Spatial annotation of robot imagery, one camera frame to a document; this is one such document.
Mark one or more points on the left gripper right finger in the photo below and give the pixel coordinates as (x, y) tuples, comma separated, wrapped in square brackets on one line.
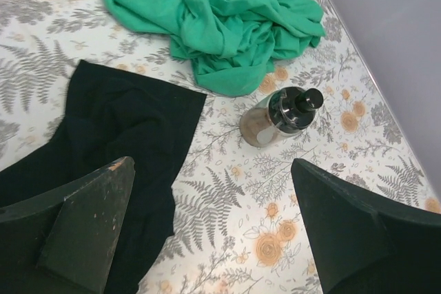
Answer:
[(363, 242)]

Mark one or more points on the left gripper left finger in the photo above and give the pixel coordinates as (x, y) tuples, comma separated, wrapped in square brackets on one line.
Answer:
[(64, 240)]

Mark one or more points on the black cap spice jar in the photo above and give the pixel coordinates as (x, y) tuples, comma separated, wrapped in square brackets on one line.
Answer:
[(283, 114)]

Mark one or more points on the black cloth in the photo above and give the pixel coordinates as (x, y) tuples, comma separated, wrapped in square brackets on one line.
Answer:
[(109, 114)]

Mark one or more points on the green cloth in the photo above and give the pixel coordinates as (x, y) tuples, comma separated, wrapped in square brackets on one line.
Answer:
[(231, 44)]

